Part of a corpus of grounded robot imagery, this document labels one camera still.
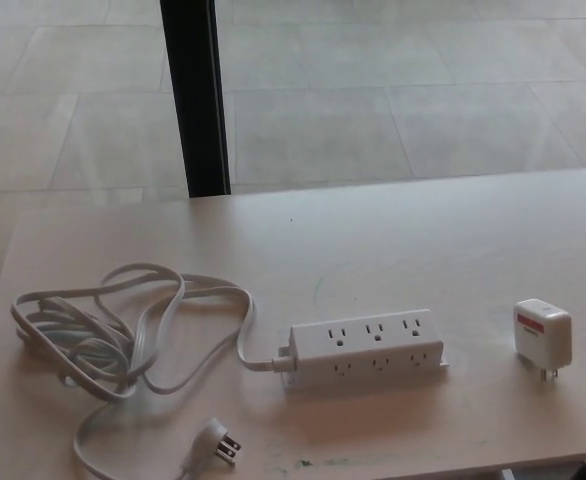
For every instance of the black window frame post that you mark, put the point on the black window frame post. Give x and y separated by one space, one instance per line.
195 100

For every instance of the white charger plug red label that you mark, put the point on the white charger plug red label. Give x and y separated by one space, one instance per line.
540 335

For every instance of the white power strip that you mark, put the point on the white power strip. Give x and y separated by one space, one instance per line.
368 350

